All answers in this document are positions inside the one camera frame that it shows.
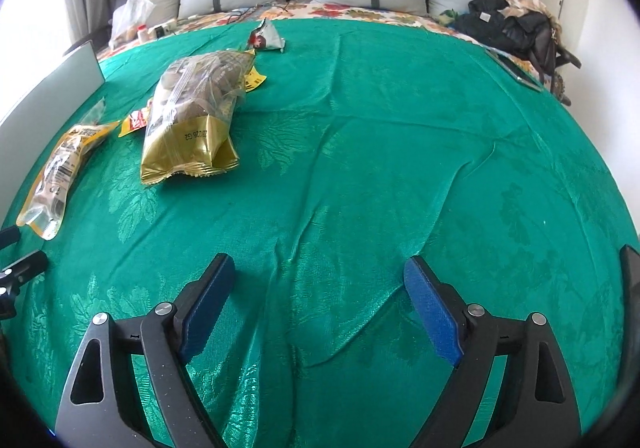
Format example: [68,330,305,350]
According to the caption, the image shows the gold snack packet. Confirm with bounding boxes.
[140,49,258,186]

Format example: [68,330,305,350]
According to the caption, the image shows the grey tablet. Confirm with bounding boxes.
[484,48,543,92]

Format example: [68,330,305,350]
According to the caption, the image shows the green blanket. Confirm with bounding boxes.
[0,18,633,448]

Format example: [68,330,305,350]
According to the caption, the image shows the dark leather handbag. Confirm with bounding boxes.
[530,22,583,103]

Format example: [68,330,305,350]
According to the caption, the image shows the black cables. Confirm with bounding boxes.
[220,2,291,26]

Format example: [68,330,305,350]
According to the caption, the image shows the floral bedsheet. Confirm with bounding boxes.
[97,0,561,88]

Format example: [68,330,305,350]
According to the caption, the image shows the yellow packet with white label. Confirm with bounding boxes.
[16,96,119,241]

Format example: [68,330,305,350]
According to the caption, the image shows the beige cloth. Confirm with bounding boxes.
[500,0,556,21]

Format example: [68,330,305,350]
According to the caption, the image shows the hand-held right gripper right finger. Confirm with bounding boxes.
[404,255,583,448]

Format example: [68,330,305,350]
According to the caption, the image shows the small silver snack packet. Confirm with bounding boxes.
[248,18,287,52]

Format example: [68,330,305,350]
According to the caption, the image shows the grey board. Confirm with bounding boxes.
[0,40,107,219]

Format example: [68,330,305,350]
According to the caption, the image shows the black clothes pile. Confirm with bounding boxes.
[452,0,558,61]

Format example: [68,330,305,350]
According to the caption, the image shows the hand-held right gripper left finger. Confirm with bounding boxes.
[54,253,237,448]

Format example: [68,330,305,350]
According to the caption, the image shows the clear plastic bag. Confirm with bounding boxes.
[109,0,155,48]

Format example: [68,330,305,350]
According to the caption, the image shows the dark wooden chair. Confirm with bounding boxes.
[62,25,113,56]

